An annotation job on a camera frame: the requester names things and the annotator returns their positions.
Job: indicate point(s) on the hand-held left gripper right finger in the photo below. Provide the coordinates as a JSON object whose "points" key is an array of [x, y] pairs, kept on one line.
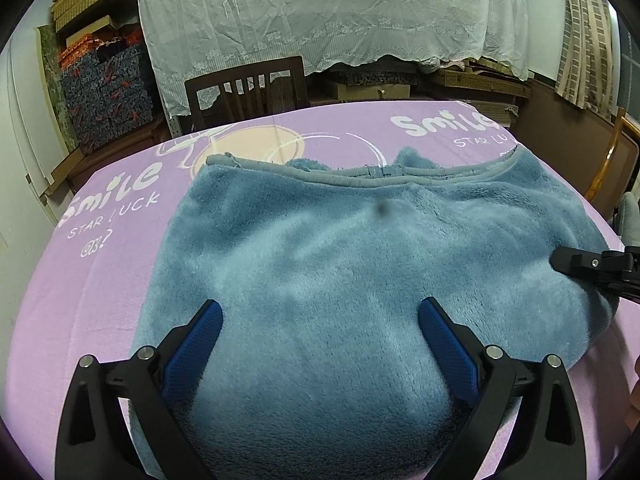
{"points": [[450, 350]]}

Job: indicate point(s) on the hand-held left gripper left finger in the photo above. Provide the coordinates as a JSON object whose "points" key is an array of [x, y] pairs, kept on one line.
{"points": [[195, 350]]}

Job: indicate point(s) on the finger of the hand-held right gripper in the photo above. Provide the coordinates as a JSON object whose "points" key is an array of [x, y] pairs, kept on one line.
{"points": [[575, 261]]}

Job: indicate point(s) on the blue fleece jacket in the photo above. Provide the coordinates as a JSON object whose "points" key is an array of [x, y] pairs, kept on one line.
{"points": [[350, 260]]}

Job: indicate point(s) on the orange-brown wooden armchair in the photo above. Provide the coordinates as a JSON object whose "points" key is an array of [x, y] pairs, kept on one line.
{"points": [[607, 160]]}

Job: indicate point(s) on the pink printed bed sheet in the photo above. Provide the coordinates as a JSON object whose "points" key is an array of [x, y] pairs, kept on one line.
{"points": [[100, 285]]}

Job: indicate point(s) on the stack of flat woven cases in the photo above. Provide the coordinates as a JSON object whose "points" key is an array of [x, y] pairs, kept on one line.
{"points": [[480, 82]]}

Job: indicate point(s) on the beige checked curtain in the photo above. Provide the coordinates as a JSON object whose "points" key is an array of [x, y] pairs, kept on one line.
{"points": [[587, 35]]}

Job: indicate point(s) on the plain cardboard box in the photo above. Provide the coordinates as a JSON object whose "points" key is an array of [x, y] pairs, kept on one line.
{"points": [[370, 90]]}

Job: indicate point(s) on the stack of blue patterned boxes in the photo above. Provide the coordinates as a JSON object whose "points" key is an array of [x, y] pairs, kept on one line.
{"points": [[110, 95]]}

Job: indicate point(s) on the dark wooden chair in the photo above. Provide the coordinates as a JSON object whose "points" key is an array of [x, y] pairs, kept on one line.
{"points": [[290, 85]]}

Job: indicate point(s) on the white boards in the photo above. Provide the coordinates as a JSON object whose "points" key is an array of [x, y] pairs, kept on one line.
{"points": [[25, 125]]}

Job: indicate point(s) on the green patterned panel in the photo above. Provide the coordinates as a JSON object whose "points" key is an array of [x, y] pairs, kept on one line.
{"points": [[52, 85]]}

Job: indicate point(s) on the orange patterned box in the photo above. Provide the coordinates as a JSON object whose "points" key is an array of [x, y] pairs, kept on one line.
{"points": [[85, 47]]}

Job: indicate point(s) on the white lace cloth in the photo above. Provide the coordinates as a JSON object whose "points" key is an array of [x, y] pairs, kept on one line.
{"points": [[325, 10]]}

